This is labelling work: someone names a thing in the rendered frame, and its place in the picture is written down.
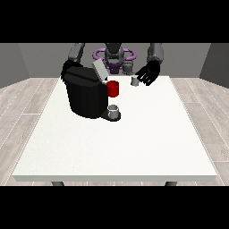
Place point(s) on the small grey coffee pod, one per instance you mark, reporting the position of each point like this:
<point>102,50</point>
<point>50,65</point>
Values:
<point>135,80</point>

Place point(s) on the grey robot trunk purple rings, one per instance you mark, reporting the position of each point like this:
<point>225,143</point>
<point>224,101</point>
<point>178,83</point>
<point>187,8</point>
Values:
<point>113,59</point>

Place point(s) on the red pod holder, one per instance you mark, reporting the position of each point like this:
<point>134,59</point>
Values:
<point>113,88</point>

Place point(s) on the small grey cup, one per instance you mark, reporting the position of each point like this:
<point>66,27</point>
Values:
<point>113,111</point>

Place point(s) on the black coffee machine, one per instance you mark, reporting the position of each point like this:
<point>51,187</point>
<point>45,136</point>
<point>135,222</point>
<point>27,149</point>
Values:
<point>85,94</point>

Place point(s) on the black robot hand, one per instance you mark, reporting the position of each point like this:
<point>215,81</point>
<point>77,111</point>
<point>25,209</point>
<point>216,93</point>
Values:
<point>149,72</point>
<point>68,66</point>

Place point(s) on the pale grey machine lid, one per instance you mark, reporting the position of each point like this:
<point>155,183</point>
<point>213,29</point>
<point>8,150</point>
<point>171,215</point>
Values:
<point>100,69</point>

